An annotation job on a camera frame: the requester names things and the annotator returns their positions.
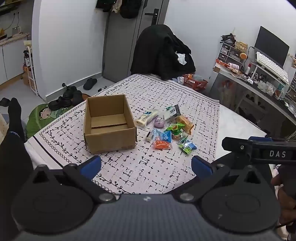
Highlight grey door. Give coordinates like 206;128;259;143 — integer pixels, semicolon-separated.
102;0;170;82

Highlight orange bread packet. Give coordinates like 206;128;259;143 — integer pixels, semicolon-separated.
176;115;195;135

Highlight white shelf rack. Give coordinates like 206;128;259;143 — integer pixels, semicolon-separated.
23;40;38;95

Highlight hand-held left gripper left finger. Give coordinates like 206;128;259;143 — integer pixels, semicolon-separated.
32;156;116;204

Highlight brown cardboard box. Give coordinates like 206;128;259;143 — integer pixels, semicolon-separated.
83;94;137;154

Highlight black door handle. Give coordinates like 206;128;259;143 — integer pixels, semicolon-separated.
144;9;159;27

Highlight clear snack packet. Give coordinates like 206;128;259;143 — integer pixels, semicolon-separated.
146;128;163;142

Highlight kitchen counter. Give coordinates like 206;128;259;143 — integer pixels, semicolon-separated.
0;32;30;45

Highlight red snack packet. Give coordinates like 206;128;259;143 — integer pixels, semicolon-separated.
153;139;173;150

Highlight black and white printed blanket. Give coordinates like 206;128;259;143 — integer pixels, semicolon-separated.
24;74;220;195

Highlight black shoe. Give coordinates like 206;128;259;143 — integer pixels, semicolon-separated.
62;86;78;98
73;90;84;106
48;96;73;110

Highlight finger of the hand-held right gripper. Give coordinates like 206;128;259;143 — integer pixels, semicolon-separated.
221;137;273;163

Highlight red plastic basket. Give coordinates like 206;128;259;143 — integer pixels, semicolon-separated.
181;74;208;91

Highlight black slipper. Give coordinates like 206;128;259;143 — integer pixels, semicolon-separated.
83;78;97;90

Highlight green cake packet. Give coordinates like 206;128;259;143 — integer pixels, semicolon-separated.
166;123;186;138

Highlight hanging dark clothes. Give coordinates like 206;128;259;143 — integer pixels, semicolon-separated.
95;0;142;19

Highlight white keyboard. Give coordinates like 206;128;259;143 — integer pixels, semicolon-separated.
255;51;289;85

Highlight person's right hand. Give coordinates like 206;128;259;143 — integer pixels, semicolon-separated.
270;165;296;232

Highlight green cartoon floor mat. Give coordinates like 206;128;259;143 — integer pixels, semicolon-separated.
25;102;77;139

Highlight person's left leg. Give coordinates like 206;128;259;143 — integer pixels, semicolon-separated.
0;97;35;241

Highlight blue snack packet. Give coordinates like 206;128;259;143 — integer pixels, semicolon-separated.
162;130;173;143

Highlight cream dotted curtain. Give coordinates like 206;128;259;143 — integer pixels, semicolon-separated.
0;113;10;142

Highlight black monitor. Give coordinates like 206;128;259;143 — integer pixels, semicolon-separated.
254;26;290;69

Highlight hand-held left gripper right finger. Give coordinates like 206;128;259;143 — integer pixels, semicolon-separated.
177;156;265;204

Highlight small drawer organiser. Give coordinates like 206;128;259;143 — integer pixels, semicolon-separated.
218;42;245;65

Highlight light green snack packet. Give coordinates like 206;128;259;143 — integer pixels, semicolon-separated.
179;139;197;154

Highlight dark green white snack packet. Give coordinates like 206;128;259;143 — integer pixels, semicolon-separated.
164;104;182;121

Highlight dark desk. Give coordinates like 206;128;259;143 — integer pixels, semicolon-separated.
213;62;296;130

